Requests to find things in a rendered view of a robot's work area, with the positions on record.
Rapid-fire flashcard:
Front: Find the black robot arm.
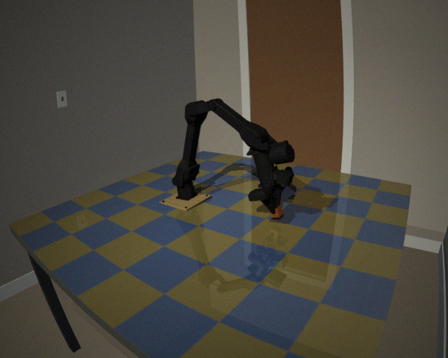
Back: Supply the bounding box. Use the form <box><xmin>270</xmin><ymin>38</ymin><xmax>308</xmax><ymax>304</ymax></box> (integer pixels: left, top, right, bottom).
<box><xmin>172</xmin><ymin>98</ymin><xmax>295</xmax><ymax>201</ymax></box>

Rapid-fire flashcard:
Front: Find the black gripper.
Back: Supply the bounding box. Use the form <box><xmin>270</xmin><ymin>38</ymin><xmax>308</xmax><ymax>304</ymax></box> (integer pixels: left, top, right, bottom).
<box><xmin>248</xmin><ymin>164</ymin><xmax>285</xmax><ymax>214</ymax></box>

